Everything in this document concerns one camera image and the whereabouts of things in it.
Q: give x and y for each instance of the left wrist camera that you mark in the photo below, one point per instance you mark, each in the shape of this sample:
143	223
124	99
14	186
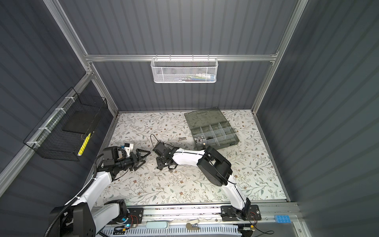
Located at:
128	147

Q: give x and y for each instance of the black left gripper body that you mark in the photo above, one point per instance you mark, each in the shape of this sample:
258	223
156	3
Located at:
125	163

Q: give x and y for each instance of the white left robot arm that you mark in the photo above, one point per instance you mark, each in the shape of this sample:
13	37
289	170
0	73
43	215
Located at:
75	219

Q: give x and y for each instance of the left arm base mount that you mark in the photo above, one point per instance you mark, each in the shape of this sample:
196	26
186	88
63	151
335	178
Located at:
134	216

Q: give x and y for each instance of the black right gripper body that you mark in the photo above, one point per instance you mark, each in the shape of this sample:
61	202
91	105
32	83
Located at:
164	159

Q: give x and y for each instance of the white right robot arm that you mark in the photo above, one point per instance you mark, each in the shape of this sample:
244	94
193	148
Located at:
215	167

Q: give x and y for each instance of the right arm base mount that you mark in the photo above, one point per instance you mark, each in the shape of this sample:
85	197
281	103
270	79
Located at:
229	213

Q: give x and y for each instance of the black wire wall basket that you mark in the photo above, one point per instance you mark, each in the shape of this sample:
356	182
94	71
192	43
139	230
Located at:
61	135

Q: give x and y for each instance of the yellow marker in basket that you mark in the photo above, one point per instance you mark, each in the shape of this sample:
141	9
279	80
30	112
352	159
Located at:
84	145

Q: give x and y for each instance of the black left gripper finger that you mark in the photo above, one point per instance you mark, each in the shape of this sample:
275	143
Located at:
138	165
142	154

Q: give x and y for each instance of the clear green organizer box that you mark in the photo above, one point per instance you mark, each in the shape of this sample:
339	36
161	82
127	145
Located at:
211	128

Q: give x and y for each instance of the blue lego-like block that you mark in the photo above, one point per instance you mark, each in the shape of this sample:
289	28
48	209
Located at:
282	219

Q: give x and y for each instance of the white wire mesh basket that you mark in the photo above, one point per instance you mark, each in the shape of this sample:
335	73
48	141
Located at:
185	71

